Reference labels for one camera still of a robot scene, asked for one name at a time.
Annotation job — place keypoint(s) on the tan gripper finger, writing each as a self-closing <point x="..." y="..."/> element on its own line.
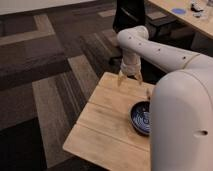
<point x="139" y="77"/>
<point x="121" y="78"/>

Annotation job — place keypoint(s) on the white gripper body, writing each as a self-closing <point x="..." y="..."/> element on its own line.
<point x="130" y="69"/>

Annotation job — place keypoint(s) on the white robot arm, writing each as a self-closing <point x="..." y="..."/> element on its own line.
<point x="181" y="105"/>

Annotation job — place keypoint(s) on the dark blue patterned bowl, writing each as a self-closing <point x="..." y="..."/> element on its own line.
<point x="140" y="117"/>

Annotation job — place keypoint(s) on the black office chair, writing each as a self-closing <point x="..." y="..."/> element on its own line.
<point x="132" y="13"/>

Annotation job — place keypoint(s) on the blue round disc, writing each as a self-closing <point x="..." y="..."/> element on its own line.
<point x="178" y="11"/>

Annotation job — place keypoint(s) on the small grey object on desk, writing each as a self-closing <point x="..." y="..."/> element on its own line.
<point x="197" y="15"/>

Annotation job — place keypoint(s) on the light wooden desk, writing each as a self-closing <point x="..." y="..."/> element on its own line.
<point x="203" y="24"/>

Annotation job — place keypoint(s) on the small white black object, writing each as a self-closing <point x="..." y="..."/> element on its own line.
<point x="195" y="7"/>

